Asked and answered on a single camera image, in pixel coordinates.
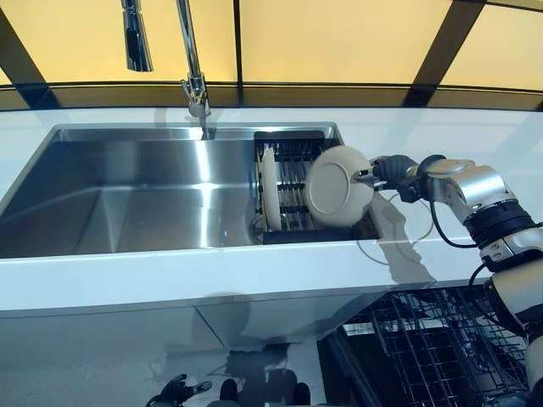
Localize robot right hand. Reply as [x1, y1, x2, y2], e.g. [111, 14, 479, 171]
[354, 154, 421, 191]

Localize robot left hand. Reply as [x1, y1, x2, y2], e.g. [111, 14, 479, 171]
[148, 373, 213, 407]

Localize beige round plate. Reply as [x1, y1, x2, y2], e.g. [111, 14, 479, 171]
[305, 146, 377, 227]
[260, 146, 282, 232]

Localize white cabinet door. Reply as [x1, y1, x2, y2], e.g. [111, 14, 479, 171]
[195, 291, 375, 345]
[0, 305, 227, 354]

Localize black sink dish rack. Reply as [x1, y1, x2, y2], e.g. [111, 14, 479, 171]
[253, 130, 357, 245]

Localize round sink drain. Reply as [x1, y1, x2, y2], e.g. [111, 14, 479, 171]
[247, 211, 266, 245]

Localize stainless steel sink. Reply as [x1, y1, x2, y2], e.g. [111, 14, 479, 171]
[0, 121, 395, 259]

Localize chrome kitchen faucet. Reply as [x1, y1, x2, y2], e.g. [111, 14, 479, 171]
[175, 0, 217, 141]

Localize chrome faucet spray head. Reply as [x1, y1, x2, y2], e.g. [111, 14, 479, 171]
[120, 0, 154, 72]

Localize yellow window with dark frame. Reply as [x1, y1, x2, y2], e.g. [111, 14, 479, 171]
[0, 0, 543, 112]

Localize black dishwasher wire rack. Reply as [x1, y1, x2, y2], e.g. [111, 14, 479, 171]
[339, 290, 531, 407]

